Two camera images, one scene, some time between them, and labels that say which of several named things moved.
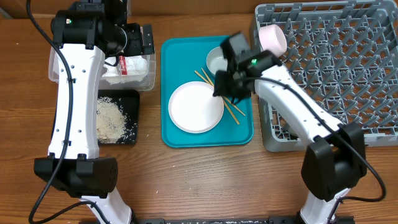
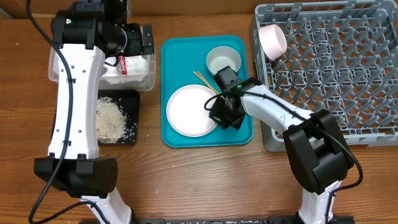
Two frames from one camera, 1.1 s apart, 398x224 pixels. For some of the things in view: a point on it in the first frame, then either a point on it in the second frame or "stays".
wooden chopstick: [227, 104] to [221, 96]
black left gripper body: [134, 46] stays
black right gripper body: [227, 87] to [220, 113]
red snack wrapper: [123, 65] stays
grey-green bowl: [215, 61] stays
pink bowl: [272, 39] stays
